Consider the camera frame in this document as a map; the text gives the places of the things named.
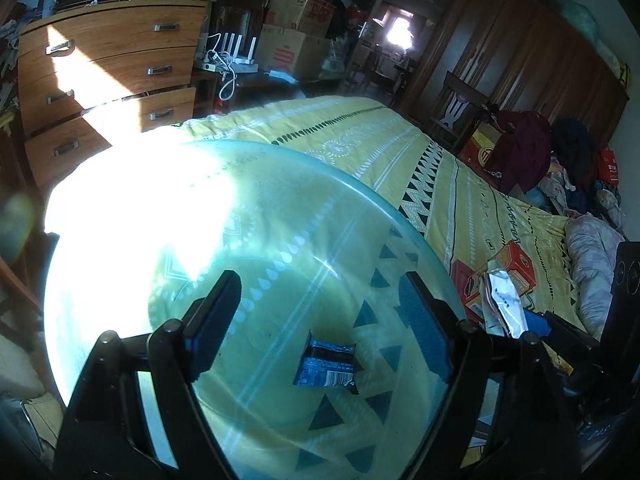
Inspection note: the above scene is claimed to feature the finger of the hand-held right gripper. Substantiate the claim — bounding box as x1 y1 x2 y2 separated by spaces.
522 309 602 361

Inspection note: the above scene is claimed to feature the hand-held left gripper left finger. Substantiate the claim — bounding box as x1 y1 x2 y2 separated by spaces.
55 270 244 480

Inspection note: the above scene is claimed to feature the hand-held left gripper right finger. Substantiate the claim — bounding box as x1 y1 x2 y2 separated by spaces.
398 271 583 480

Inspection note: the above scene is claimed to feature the small white snack packet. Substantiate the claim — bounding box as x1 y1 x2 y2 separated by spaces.
479 266 532 339

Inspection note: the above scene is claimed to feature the dark blue snack packet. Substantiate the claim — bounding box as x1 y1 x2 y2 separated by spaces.
292 330 361 396

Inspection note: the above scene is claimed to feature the flat red box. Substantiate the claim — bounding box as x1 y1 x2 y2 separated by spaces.
450 259 488 322

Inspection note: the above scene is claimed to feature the pale pink quilt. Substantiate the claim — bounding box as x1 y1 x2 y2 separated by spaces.
565 212 626 341

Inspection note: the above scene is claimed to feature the orange red medicine box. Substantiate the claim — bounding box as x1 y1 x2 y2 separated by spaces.
487 240 538 301

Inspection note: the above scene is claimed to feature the yellow patterned bedsheet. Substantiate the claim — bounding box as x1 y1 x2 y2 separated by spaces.
150 96 601 461

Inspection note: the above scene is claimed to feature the red shopping bag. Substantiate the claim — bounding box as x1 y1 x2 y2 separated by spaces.
597 147 621 186

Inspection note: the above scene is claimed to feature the pile of clothes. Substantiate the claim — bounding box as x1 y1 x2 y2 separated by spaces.
530 117 626 233

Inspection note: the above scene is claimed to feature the maroon garment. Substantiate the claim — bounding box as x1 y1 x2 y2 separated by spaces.
487 110 553 193

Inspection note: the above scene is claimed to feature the red gift box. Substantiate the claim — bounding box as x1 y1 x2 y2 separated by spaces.
459 124 503 173

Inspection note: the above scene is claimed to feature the white power strip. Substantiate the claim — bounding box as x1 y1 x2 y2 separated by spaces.
197 50 236 73

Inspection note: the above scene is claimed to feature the white router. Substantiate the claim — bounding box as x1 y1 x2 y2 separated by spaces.
217 32 258 68

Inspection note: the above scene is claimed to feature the brown wooden wardrobe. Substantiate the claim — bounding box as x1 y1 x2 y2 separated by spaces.
397 0 630 161

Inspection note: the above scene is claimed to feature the wooden dresser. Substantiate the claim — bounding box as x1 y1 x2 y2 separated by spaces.
17 0 211 191

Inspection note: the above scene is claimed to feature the cardboard box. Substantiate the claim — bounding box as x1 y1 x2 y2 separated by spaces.
260 24 332 80
266 0 337 38

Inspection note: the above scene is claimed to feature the dark wooden chair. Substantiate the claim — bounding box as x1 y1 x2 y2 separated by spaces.
212 0 266 56

